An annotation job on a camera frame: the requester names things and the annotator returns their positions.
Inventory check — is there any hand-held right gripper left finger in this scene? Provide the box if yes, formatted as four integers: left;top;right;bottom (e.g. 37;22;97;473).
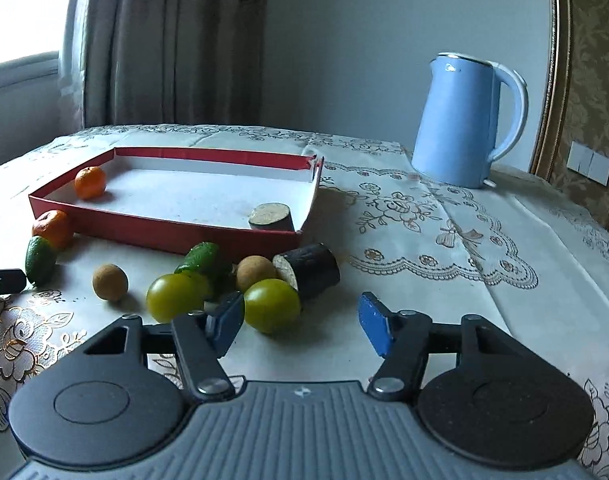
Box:
84;291;246;403

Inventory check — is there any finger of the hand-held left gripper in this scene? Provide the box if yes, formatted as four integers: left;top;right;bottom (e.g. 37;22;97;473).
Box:
0;268;26;295

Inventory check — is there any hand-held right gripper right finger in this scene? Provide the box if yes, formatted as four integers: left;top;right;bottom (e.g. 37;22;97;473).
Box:
358;291;527;403

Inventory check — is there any green tomato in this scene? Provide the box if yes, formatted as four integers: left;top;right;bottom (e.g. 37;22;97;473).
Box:
146;271;212;324
243;278;302;335

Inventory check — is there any orange tangerine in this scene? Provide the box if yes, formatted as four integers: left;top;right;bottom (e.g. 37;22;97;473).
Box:
32;209;74;250
74;166;108;201

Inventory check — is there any dark sugarcane piece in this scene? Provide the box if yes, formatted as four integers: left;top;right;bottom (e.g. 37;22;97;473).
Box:
248;202;292;233
272;243;341;302

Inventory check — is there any round brown longan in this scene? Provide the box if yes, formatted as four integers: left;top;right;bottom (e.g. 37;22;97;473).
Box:
93;263;129;302
236;255;278;293

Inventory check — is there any red cardboard box tray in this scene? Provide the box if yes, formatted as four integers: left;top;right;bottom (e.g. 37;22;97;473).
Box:
28;146;325;257

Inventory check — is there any light blue electric kettle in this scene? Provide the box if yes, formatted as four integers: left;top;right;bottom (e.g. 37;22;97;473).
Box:
411;51;529;190

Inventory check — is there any window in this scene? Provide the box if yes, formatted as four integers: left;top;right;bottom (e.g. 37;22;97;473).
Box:
0;0;92;83

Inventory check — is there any brown curtain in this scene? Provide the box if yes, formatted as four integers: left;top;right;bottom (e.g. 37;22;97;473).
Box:
59;0;272;133

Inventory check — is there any white wall switch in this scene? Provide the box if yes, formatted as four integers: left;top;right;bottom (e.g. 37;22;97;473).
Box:
567;141;609;187

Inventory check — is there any curved ornate frame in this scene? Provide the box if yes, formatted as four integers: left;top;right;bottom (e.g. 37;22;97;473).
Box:
529;0;572;181

